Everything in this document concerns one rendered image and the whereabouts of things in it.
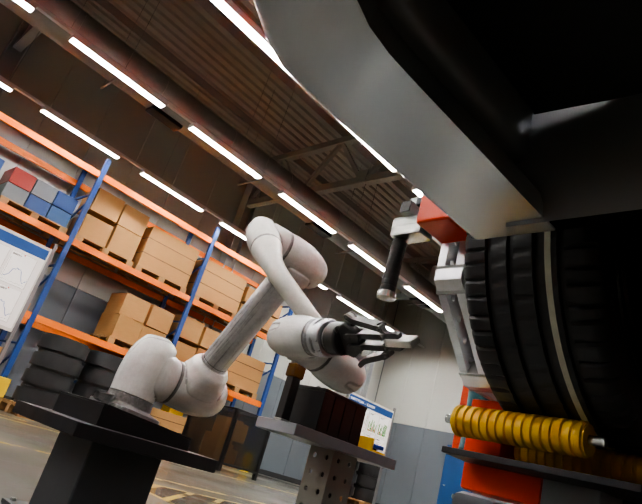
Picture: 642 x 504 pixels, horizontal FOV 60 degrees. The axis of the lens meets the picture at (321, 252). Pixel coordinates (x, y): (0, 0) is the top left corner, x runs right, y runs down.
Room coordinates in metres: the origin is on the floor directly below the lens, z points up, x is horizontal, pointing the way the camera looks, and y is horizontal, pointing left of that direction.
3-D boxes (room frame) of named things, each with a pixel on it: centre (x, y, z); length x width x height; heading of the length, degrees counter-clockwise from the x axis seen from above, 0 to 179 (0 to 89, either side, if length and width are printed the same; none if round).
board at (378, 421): (10.71, -1.75, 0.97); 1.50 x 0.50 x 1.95; 132
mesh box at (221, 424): (10.11, 0.66, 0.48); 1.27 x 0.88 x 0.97; 42
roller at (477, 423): (0.99, -0.42, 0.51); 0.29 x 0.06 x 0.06; 39
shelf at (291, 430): (1.72, -0.18, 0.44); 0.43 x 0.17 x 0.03; 129
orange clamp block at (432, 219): (0.94, -0.21, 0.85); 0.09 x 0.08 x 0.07; 129
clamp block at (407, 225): (1.19, -0.19, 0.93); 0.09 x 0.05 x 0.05; 39
